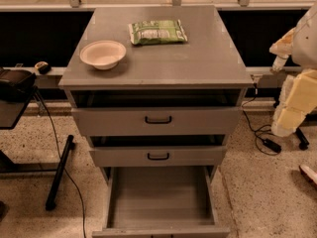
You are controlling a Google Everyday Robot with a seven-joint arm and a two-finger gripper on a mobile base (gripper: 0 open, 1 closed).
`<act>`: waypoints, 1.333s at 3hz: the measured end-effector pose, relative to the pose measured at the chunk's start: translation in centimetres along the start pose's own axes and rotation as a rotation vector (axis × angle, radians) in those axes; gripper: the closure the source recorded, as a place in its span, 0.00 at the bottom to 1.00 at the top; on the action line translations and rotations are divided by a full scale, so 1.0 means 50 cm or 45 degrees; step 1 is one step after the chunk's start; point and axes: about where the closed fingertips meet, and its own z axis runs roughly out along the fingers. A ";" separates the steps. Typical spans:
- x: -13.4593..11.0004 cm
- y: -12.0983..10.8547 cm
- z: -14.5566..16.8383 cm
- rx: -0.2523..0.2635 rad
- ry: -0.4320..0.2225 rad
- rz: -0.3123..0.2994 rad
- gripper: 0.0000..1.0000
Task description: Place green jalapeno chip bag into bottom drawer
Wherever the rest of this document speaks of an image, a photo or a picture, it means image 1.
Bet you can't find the clear plastic bottle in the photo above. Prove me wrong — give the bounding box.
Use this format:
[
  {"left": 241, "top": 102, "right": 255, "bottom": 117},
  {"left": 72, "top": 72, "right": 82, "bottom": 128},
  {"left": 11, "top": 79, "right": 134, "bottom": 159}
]
[{"left": 270, "top": 55, "right": 289, "bottom": 73}]

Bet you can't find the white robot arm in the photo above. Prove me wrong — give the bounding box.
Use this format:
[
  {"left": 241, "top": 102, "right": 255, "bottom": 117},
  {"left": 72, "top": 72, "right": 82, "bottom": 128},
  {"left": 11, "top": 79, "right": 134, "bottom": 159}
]
[{"left": 269, "top": 4, "right": 317, "bottom": 137}]

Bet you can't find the grey drawer cabinet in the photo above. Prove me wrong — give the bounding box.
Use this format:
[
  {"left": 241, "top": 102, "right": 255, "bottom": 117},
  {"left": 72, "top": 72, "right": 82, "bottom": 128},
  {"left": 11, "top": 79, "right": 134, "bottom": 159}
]
[{"left": 59, "top": 6, "right": 253, "bottom": 181}]

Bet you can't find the black power adapter cable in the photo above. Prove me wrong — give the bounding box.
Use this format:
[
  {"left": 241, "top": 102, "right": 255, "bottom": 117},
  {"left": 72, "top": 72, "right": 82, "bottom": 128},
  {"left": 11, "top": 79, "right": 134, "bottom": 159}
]
[{"left": 242, "top": 82, "right": 282, "bottom": 157}]

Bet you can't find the white red shoe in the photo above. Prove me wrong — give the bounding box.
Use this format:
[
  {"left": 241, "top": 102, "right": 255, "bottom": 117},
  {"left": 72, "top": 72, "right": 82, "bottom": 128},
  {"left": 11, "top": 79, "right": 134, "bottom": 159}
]
[{"left": 299, "top": 165, "right": 317, "bottom": 186}]

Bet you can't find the grey top drawer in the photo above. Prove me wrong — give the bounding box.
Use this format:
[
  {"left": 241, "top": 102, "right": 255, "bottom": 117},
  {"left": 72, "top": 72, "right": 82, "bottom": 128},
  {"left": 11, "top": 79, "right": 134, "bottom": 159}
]
[{"left": 72, "top": 94, "right": 241, "bottom": 136}]

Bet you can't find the black middle drawer handle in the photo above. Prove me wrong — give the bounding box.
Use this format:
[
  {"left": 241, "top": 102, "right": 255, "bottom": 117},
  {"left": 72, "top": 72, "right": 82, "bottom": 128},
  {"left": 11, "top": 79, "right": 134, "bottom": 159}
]
[{"left": 147, "top": 153, "right": 170, "bottom": 161}]

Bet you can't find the yellow black tape measure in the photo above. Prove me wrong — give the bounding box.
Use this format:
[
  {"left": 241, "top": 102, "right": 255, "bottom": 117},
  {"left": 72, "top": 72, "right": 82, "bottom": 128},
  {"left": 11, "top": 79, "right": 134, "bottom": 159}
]
[{"left": 35, "top": 61, "right": 52, "bottom": 74}]

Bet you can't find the grey middle drawer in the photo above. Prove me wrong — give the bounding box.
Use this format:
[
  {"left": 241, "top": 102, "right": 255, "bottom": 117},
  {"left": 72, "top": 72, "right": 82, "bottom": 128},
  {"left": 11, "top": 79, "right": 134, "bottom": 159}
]
[{"left": 90, "top": 135, "right": 226, "bottom": 168}]

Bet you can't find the black top drawer handle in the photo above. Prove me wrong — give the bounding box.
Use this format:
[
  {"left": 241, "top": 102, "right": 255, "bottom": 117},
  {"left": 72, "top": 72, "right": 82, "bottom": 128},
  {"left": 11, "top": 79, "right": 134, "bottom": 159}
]
[{"left": 145, "top": 116, "right": 172, "bottom": 124}]

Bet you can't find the black bag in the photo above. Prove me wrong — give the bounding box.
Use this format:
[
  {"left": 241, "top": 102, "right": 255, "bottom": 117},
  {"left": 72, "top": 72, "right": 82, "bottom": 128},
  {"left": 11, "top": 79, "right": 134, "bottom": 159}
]
[{"left": 0, "top": 68, "right": 36, "bottom": 102}]

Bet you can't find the black side table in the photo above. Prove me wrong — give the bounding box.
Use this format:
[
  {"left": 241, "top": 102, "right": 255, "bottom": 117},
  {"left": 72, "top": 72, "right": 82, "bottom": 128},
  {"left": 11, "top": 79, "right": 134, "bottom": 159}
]
[{"left": 0, "top": 86, "right": 38, "bottom": 130}]

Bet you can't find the black wheeled stand leg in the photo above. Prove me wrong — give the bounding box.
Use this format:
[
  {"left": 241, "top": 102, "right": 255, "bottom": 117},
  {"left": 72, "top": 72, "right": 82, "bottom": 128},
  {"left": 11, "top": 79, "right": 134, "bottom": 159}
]
[{"left": 295, "top": 128, "right": 309, "bottom": 151}]

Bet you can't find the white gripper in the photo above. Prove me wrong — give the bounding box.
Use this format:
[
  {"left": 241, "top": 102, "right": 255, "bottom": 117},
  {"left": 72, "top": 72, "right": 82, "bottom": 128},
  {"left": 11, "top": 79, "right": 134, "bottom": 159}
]
[{"left": 269, "top": 29, "right": 317, "bottom": 137}]

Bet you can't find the green jalapeno chip bag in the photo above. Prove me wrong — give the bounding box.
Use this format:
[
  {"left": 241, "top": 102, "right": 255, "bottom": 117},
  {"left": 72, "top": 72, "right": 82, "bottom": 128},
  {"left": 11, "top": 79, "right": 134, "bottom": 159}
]
[{"left": 128, "top": 20, "right": 187, "bottom": 46}]

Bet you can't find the white paper bowl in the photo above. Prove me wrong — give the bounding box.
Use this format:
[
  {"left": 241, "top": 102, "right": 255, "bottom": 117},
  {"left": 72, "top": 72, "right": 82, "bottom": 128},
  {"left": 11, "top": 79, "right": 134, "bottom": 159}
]
[{"left": 79, "top": 41, "right": 126, "bottom": 70}]

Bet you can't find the grey bottom drawer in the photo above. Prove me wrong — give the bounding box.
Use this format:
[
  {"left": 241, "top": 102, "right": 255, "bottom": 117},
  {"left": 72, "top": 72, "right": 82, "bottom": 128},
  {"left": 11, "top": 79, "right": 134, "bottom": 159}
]
[{"left": 92, "top": 166, "right": 230, "bottom": 238}]

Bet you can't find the grey drawer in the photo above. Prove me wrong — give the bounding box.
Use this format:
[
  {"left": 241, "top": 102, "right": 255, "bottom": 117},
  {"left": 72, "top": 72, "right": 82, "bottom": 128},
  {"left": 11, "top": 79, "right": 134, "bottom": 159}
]
[
  {"left": 92, "top": 166, "right": 230, "bottom": 238},
  {"left": 90, "top": 135, "right": 226, "bottom": 168},
  {"left": 72, "top": 94, "right": 241, "bottom": 136}
]

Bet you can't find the black floor cable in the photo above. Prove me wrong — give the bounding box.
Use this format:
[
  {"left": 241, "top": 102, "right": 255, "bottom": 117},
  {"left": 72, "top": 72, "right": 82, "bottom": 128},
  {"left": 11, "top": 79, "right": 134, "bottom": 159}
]
[{"left": 34, "top": 91, "right": 87, "bottom": 238}]

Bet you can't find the black table leg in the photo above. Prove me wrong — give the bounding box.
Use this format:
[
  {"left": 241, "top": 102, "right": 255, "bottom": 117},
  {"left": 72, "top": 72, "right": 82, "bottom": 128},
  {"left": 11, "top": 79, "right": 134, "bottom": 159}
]
[{"left": 46, "top": 135, "right": 74, "bottom": 211}]

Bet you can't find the black drawer handle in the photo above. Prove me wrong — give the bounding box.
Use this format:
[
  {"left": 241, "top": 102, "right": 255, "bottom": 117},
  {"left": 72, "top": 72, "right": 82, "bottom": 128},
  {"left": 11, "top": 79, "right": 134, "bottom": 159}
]
[
  {"left": 147, "top": 153, "right": 170, "bottom": 161},
  {"left": 145, "top": 116, "right": 172, "bottom": 124}
]

